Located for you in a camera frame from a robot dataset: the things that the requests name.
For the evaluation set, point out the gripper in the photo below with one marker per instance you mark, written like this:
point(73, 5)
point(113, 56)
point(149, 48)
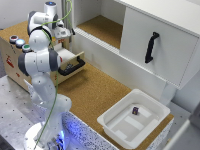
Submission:
point(62, 32)

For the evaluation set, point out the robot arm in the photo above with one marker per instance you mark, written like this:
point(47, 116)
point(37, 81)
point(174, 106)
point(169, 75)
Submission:
point(41, 83)

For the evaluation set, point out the wooden drawer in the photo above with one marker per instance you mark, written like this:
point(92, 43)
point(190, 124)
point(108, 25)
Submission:
point(70, 57)

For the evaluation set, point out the wooden drawer box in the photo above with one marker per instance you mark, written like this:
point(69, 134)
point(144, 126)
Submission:
point(13, 63)

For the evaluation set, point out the green button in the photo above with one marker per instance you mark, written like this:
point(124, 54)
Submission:
point(26, 48)

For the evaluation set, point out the blue button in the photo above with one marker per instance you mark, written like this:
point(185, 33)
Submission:
point(20, 42)

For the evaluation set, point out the red button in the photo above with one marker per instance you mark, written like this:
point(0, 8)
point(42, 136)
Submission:
point(13, 38)

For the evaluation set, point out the white cabinet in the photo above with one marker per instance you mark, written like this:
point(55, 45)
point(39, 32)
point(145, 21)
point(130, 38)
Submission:
point(110, 63)

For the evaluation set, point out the white sliding door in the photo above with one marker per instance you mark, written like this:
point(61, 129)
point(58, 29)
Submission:
point(166, 56)

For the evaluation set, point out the purple block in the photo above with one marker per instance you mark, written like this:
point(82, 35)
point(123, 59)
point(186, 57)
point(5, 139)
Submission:
point(135, 110)

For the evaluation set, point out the white plastic box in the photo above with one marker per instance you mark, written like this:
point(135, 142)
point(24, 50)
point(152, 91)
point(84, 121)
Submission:
point(133, 126)

